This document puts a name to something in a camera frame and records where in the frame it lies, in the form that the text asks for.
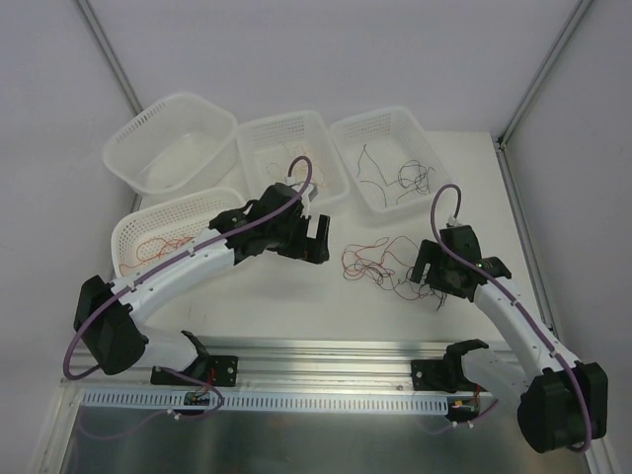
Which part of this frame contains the red orange wire bundle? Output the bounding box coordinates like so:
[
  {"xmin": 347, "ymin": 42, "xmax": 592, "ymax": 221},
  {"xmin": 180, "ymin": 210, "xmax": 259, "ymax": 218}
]
[{"xmin": 342, "ymin": 235, "xmax": 450, "ymax": 312}]

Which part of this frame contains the yellow orange wire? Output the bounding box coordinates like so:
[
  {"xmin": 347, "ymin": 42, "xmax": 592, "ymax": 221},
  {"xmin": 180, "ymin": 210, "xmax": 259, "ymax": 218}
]
[{"xmin": 283, "ymin": 140, "xmax": 333, "ymax": 197}]

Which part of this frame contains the thin black wire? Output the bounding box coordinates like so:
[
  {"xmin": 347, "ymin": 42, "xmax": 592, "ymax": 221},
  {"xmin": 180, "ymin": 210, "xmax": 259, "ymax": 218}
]
[{"xmin": 355, "ymin": 144, "xmax": 436, "ymax": 206}]

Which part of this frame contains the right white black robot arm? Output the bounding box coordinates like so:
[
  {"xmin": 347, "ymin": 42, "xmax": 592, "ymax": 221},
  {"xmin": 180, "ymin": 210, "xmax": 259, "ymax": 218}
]
[{"xmin": 410, "ymin": 225, "xmax": 608, "ymax": 453}]

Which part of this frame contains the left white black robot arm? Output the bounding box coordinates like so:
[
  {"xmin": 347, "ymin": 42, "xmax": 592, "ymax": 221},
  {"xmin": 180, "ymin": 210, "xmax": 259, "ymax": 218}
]
[{"xmin": 62, "ymin": 183, "xmax": 330, "ymax": 384}]

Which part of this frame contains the middle white perforated basket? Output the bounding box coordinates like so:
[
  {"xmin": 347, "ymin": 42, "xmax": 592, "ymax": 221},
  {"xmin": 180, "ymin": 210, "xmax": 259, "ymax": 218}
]
[{"xmin": 237, "ymin": 111, "xmax": 350, "ymax": 233}]

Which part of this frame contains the right white perforated basket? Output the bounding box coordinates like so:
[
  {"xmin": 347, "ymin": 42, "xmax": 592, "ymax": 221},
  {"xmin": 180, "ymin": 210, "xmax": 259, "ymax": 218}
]
[{"xmin": 329, "ymin": 106, "xmax": 452, "ymax": 226}]

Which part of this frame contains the deep white plastic tub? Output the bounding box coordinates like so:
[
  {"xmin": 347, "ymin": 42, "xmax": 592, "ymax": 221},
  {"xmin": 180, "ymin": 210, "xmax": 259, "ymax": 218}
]
[{"xmin": 103, "ymin": 93, "xmax": 238, "ymax": 197}]

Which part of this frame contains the front-left white perforated basket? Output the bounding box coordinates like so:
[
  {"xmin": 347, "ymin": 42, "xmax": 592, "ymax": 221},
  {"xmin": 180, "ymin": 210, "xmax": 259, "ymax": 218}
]
[{"xmin": 111, "ymin": 188, "xmax": 245, "ymax": 277}]

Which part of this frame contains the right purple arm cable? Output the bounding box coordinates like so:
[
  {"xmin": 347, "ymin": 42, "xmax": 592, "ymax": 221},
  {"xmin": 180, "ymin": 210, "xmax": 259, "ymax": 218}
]
[{"xmin": 431, "ymin": 184, "xmax": 596, "ymax": 453}]

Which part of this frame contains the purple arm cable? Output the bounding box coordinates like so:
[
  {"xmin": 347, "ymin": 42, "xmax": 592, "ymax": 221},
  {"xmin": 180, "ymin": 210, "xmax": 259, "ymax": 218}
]
[
  {"xmin": 62, "ymin": 156, "xmax": 313, "ymax": 380},
  {"xmin": 431, "ymin": 184, "xmax": 596, "ymax": 453}
]

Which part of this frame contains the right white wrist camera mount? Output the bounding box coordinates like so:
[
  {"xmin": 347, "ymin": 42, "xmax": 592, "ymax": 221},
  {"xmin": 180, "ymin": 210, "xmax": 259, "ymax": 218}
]
[{"xmin": 446, "ymin": 216, "xmax": 462, "ymax": 227}]

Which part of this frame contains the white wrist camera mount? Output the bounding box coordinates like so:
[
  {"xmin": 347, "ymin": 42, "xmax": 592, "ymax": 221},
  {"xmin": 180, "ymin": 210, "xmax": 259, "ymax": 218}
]
[
  {"xmin": 446, "ymin": 216, "xmax": 462, "ymax": 227},
  {"xmin": 284, "ymin": 177, "xmax": 318, "ymax": 218}
]

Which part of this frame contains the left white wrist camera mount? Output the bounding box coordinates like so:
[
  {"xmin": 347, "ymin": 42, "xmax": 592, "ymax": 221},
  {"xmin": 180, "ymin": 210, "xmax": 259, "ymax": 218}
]
[{"xmin": 284, "ymin": 177, "xmax": 318, "ymax": 218}]

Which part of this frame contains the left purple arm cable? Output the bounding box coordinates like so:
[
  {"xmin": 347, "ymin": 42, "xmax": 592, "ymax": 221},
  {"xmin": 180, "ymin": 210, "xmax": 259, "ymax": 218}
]
[{"xmin": 62, "ymin": 156, "xmax": 313, "ymax": 380}]

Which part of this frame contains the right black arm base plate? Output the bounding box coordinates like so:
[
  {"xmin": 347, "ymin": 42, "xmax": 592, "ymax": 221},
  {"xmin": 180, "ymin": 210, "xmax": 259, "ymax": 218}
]
[{"xmin": 410, "ymin": 359, "xmax": 476, "ymax": 394}]

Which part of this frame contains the aluminium mounting rail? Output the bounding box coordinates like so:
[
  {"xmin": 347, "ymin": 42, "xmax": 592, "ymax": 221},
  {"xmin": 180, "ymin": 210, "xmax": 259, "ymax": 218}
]
[{"xmin": 61, "ymin": 335, "xmax": 589, "ymax": 396}]

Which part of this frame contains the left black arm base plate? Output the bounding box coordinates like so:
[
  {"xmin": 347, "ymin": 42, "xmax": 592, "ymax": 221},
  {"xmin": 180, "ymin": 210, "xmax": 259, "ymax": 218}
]
[{"xmin": 149, "ymin": 355, "xmax": 239, "ymax": 387}]

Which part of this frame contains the left aluminium frame post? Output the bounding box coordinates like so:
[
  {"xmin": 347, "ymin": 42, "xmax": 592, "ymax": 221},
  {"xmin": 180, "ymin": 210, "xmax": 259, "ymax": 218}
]
[{"xmin": 73, "ymin": 0, "xmax": 143, "ymax": 115}]

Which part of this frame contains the aluminium frame post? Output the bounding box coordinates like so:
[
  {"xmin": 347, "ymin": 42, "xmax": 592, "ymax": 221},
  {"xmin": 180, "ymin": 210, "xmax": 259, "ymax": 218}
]
[
  {"xmin": 73, "ymin": 0, "xmax": 143, "ymax": 115},
  {"xmin": 497, "ymin": 0, "xmax": 594, "ymax": 150}
]

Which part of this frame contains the white slotted cable duct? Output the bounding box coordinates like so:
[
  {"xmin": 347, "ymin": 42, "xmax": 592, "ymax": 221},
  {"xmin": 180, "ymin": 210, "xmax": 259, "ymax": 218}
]
[{"xmin": 81, "ymin": 389, "xmax": 448, "ymax": 416}]

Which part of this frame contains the right aluminium frame post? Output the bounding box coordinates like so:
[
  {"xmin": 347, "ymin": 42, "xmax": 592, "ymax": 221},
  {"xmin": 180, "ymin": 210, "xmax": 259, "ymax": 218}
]
[{"xmin": 497, "ymin": 0, "xmax": 594, "ymax": 150}]

